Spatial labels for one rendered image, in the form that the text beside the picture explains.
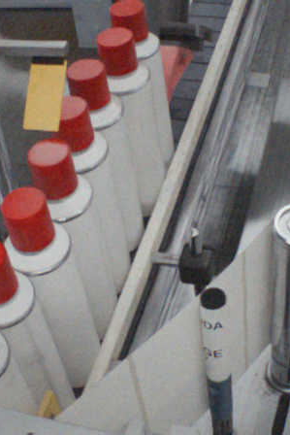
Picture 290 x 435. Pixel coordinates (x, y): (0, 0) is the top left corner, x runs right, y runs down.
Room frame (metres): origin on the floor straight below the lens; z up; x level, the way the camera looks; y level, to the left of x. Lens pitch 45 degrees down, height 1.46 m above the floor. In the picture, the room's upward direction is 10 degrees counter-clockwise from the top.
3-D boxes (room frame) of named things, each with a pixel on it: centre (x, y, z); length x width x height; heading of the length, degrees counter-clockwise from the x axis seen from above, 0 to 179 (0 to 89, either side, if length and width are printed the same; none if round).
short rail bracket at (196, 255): (0.49, -0.04, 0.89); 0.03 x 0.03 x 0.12; 67
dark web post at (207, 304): (0.32, -0.03, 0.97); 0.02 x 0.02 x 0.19
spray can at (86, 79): (0.56, 0.03, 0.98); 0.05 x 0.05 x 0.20
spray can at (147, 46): (0.65, -0.01, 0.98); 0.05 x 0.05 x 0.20
